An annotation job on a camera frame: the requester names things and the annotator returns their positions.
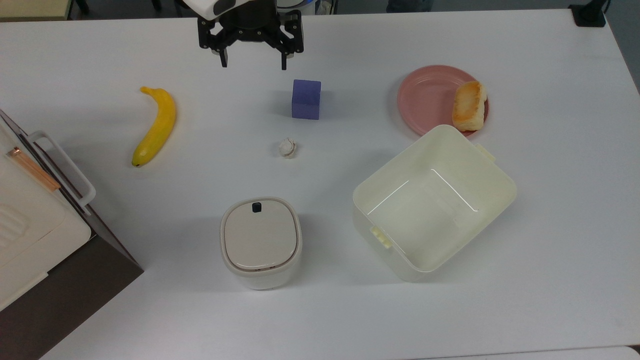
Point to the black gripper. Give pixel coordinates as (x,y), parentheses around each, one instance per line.
(250,25)

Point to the braided bread loaf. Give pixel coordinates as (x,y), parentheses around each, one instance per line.
(469,107)

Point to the blue and white robot base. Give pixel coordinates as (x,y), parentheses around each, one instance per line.
(300,4)

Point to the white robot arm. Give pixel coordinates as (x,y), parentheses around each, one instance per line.
(210,6)

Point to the pink plate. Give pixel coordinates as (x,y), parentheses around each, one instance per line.
(430,100)

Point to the purple cube block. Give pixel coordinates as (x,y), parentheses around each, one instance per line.
(306,100)

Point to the white garlic bulb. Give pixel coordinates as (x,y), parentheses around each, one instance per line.
(287,148)

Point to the yellow banana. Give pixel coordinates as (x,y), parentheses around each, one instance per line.
(157,127)

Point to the white lidded container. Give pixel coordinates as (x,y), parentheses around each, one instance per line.
(260,242)

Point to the light wooden table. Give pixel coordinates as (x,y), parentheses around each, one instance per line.
(32,7)

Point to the cream plastic bin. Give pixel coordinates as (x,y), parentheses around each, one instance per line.
(432,205)

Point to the white oven with dark door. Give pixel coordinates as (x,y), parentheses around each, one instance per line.
(35,240)

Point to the black clamp mount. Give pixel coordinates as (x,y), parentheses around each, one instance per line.
(589,14)

